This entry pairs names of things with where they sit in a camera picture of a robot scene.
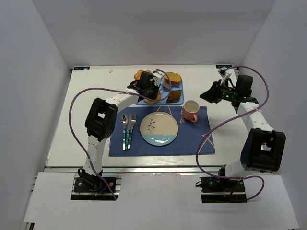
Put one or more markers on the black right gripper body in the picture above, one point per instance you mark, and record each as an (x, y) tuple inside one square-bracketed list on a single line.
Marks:
[(218, 90)]

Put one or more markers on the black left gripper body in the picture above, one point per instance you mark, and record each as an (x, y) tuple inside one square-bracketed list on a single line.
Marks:
[(150, 91)]

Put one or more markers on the spatula with wooden handle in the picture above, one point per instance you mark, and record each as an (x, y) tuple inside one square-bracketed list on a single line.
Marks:
[(166, 85)]

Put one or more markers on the pink mug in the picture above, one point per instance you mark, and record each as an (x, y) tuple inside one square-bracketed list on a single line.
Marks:
[(190, 110)]

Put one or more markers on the sliced loaf bread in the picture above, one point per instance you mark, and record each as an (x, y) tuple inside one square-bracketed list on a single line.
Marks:
[(173, 77)]

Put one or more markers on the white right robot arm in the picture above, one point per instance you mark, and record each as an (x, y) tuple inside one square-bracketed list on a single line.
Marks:
[(263, 148)]

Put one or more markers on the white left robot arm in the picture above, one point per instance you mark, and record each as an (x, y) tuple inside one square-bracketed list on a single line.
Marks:
[(100, 122)]

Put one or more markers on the tall orange round bread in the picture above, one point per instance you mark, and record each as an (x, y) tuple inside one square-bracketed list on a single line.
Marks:
[(138, 74)]

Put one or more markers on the light blue tray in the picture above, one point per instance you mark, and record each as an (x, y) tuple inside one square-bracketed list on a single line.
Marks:
[(165, 93)]

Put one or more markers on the chocolate croissant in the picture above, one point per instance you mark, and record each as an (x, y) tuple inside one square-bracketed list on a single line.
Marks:
[(174, 96)]

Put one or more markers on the blue fabric placemat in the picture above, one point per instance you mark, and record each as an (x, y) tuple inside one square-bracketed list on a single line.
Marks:
[(186, 143)]

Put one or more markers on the white and blue plate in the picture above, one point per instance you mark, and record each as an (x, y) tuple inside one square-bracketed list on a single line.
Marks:
[(159, 129)]

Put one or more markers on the orange ring bun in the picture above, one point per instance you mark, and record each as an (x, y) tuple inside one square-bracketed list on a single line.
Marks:
[(155, 100)]

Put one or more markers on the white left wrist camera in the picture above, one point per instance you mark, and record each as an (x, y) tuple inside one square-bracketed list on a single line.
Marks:
[(158, 76)]

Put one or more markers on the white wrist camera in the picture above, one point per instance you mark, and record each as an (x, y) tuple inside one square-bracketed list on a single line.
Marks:
[(224, 74), (158, 76)]

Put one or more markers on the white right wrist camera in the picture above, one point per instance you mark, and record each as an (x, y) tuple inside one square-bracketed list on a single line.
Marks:
[(224, 74)]

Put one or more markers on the fork with teal handle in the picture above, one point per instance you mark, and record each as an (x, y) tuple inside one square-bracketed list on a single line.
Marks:
[(132, 123)]

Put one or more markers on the knife with teal handle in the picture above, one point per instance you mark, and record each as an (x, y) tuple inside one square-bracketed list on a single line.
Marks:
[(127, 131)]

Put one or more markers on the spoon with teal handle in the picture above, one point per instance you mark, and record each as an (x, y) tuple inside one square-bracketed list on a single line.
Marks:
[(124, 122)]

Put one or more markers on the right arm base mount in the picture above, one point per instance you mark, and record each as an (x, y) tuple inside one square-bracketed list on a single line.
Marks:
[(219, 191)]

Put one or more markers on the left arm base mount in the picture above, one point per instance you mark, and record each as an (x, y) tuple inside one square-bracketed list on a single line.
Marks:
[(82, 190)]

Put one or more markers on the aluminium frame rail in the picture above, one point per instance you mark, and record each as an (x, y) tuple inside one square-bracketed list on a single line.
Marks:
[(123, 170)]

